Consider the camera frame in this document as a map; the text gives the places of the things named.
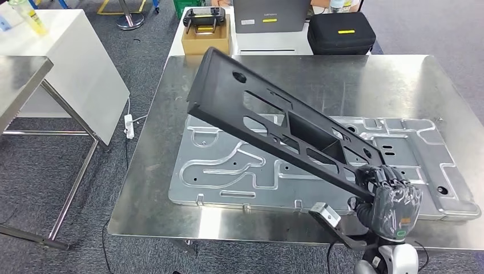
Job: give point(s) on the small stainless steel table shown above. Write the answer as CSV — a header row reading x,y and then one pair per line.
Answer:
x,y
19,79

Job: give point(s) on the grey flat case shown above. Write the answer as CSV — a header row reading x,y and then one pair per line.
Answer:
x,y
272,9

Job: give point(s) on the black plastic panel part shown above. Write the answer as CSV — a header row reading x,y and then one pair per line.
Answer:
x,y
219,87

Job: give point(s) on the stainless steel workbench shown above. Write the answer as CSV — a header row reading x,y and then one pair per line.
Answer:
x,y
378,87

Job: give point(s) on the white box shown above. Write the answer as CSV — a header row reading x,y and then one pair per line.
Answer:
x,y
272,41

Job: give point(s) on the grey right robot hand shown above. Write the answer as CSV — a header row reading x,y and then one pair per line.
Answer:
x,y
393,211

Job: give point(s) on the black bag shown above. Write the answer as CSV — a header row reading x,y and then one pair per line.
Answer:
x,y
340,41

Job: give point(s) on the yellow floor tape frame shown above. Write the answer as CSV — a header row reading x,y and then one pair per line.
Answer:
x,y
140,7

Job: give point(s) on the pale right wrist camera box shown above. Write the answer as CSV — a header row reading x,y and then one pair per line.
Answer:
x,y
325,213

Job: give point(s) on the long white power strip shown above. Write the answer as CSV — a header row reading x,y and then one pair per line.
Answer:
x,y
129,126

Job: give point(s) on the brown cardboard box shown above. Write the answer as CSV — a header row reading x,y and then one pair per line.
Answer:
x,y
204,44

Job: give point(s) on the clear bottle with yellow label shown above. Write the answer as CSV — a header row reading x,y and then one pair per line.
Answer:
x,y
36,21

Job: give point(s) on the black handheld controller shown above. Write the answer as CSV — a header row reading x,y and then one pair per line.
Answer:
x,y
204,15

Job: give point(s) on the stamped silver metal plate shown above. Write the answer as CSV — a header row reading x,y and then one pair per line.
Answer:
x,y
227,177

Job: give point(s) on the green plastic crate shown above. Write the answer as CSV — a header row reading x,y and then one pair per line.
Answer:
x,y
185,7

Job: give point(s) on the chrome chair base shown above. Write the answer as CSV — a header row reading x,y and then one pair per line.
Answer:
x,y
129,21

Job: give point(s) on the white cabinet panel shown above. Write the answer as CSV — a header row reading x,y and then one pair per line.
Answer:
x,y
75,68

